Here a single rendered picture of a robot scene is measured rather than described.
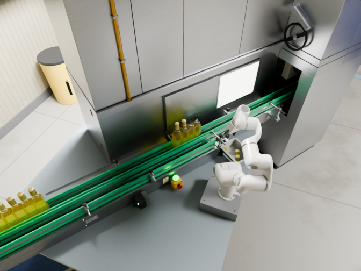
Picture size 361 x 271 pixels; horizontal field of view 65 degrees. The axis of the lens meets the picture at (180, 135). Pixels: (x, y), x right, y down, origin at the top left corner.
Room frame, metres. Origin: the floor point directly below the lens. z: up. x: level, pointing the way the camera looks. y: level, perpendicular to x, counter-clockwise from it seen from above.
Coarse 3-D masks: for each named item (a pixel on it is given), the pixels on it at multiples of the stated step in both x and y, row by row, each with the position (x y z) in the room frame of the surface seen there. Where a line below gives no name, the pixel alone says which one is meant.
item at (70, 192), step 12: (276, 96) 2.05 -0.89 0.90; (252, 108) 1.89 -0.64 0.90; (216, 120) 1.67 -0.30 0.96; (228, 120) 1.75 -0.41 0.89; (204, 132) 1.61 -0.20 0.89; (168, 144) 1.43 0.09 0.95; (144, 156) 1.31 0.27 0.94; (120, 168) 1.21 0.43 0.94; (96, 180) 1.12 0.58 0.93; (72, 192) 1.03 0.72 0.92; (48, 204) 0.94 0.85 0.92
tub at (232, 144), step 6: (234, 138) 1.58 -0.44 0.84; (222, 144) 1.52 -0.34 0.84; (228, 144) 1.55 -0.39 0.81; (234, 144) 1.57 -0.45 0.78; (240, 144) 1.53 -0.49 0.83; (228, 150) 1.52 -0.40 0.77; (234, 150) 1.52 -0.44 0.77; (240, 150) 1.51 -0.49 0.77; (234, 156) 1.45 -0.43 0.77; (240, 156) 1.45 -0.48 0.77; (240, 162) 1.34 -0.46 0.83
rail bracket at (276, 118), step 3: (270, 102) 1.89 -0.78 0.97; (273, 105) 1.86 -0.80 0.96; (279, 105) 1.81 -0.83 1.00; (282, 105) 1.80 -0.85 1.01; (279, 108) 1.80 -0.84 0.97; (279, 111) 1.79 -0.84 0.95; (282, 111) 1.78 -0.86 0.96; (270, 114) 1.85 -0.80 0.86; (273, 114) 1.85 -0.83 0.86; (267, 117) 1.87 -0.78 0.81; (273, 117) 1.81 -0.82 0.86; (276, 117) 1.80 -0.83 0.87; (276, 120) 1.78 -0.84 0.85
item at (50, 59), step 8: (48, 48) 3.36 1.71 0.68; (56, 48) 3.36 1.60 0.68; (40, 56) 3.16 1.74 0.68; (48, 56) 3.16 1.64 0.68; (56, 56) 3.16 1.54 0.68; (40, 64) 3.06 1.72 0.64; (48, 64) 3.00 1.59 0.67; (56, 64) 3.02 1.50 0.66; (64, 64) 3.07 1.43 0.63; (48, 72) 3.02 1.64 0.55; (56, 72) 3.01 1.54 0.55; (64, 72) 3.05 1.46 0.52; (48, 80) 3.06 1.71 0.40; (56, 80) 3.01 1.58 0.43; (64, 80) 3.04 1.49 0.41; (56, 88) 3.03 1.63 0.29; (64, 88) 3.03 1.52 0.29; (72, 88) 3.08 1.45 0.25; (56, 96) 3.06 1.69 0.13; (64, 96) 3.03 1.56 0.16; (72, 96) 3.06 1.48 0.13; (64, 104) 3.04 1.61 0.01
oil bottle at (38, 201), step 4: (28, 188) 0.90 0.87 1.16; (32, 188) 0.90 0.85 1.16; (32, 192) 0.88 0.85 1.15; (36, 192) 0.90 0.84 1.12; (32, 196) 0.88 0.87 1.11; (36, 196) 0.89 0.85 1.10; (40, 196) 0.90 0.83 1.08; (32, 200) 0.87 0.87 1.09; (36, 200) 0.87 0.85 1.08; (40, 200) 0.88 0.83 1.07; (44, 200) 0.90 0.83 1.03; (36, 204) 0.86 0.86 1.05; (40, 204) 0.87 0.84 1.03; (44, 204) 0.88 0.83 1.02; (40, 208) 0.87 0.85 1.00; (44, 208) 0.88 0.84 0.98; (48, 208) 0.89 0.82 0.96; (40, 212) 0.86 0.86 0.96
